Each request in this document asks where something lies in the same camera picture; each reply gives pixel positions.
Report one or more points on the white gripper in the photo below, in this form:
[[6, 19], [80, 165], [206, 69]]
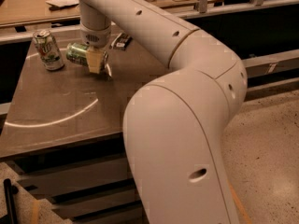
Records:
[[94, 37]]

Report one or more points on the green soda can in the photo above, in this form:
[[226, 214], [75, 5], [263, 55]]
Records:
[[76, 53]]

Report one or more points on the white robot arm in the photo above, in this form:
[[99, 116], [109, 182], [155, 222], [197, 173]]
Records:
[[172, 126]]

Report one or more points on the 7up soda can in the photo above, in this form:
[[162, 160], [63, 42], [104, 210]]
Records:
[[48, 50]]

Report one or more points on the black snack bar packet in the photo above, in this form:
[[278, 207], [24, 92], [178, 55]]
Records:
[[121, 42]]

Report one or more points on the white paper sheets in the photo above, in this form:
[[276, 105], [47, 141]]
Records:
[[62, 3]]

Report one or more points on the grey drawer cabinet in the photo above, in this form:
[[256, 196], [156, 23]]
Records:
[[63, 138]]

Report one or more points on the black stand leg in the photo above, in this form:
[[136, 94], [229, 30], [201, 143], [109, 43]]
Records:
[[10, 191]]

